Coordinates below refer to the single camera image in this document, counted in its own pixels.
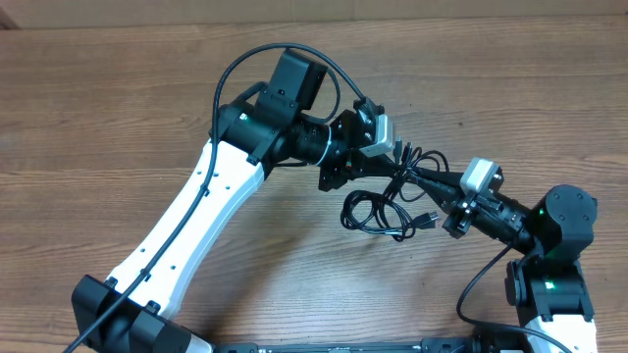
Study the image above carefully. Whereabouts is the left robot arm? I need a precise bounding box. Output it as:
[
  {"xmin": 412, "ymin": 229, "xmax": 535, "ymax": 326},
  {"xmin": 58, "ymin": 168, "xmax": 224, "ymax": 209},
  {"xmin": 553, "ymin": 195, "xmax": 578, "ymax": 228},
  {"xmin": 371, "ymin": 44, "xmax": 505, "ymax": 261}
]
[{"xmin": 72, "ymin": 43, "xmax": 400, "ymax": 352}]

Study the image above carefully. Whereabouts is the black usb cable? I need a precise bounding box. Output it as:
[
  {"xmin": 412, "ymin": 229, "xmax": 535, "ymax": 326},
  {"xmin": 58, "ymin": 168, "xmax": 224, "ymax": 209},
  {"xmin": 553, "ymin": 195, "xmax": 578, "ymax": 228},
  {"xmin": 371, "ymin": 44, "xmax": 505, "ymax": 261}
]
[{"xmin": 340, "ymin": 136, "xmax": 450, "ymax": 243}]

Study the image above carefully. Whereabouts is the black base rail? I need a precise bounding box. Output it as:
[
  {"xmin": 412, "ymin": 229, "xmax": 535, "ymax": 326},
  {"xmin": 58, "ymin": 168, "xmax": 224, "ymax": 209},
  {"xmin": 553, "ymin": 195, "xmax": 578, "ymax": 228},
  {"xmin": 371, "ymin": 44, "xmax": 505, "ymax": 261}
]
[{"xmin": 122, "ymin": 335, "xmax": 492, "ymax": 353}]

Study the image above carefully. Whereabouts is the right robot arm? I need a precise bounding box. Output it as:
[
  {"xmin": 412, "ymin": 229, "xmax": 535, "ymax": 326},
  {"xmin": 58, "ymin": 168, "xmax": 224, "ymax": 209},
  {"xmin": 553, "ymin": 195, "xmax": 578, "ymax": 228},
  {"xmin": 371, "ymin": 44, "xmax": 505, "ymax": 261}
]
[{"xmin": 415, "ymin": 160, "xmax": 598, "ymax": 352}]

